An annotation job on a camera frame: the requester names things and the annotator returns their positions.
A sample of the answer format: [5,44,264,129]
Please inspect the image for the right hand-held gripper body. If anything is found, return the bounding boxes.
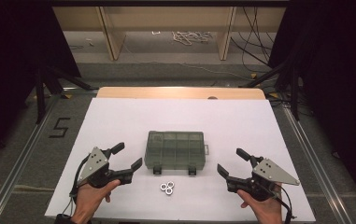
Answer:
[247,158,301,203]

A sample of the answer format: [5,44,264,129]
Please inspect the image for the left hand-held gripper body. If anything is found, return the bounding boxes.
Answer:
[77,146,118,189]

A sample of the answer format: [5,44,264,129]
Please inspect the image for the translucent grey compartment box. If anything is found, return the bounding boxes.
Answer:
[144,130,210,176]

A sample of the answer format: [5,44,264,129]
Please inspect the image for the person's right hand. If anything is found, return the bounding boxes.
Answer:
[236,184,284,224]

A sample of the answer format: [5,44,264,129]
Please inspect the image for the person's left hand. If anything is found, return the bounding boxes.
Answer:
[70,179,121,223]

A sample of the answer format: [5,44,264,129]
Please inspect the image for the white table cover sheet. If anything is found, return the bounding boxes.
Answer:
[44,97,317,223]

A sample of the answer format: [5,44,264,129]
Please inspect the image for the black tripod stand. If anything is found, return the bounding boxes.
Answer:
[240,58,302,122]
[34,65,94,125]

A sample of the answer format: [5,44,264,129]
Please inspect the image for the black curtain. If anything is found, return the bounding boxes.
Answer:
[268,0,356,214]
[0,0,82,171]

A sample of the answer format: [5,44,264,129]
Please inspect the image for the light wooden shelf unit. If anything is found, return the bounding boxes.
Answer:
[51,6,288,62]

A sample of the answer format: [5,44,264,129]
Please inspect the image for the left hand-held gripper cable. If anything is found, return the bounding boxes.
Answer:
[68,153,90,217]

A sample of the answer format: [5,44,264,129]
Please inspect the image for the hand-held gripper cable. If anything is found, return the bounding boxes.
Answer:
[68,153,90,217]
[270,186,297,224]

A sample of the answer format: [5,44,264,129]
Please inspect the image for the right hand-held gripper cable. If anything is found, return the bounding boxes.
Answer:
[270,186,297,224]

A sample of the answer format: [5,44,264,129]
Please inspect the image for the aluminium floor rail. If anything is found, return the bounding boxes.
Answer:
[0,92,60,224]
[281,104,356,224]

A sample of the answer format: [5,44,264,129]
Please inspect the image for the thin white floor cable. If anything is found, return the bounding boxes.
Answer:
[121,43,252,81]

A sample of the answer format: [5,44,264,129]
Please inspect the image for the black floor cables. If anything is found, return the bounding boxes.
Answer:
[230,7,277,75]

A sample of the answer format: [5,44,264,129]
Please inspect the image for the white rope bundle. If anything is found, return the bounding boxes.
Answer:
[171,30,214,47]

